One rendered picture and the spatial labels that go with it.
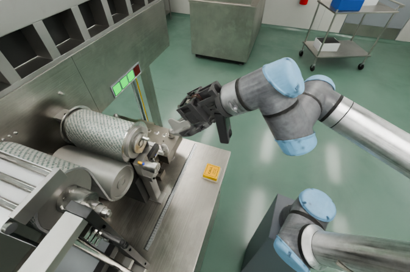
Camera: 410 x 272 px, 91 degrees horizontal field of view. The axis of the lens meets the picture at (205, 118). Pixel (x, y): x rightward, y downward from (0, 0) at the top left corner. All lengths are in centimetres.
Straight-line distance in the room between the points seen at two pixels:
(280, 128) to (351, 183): 207
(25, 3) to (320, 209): 110
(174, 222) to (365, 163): 217
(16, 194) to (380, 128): 73
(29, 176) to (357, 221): 220
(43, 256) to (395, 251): 65
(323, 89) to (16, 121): 87
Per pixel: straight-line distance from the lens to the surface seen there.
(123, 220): 102
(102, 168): 75
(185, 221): 96
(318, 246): 72
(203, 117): 48
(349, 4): 355
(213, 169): 103
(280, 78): 38
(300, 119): 42
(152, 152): 84
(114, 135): 73
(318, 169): 239
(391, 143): 55
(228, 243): 187
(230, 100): 42
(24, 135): 89
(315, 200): 84
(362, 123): 53
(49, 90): 90
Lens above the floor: 182
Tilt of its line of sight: 46 degrees down
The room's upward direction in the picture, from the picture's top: straight up
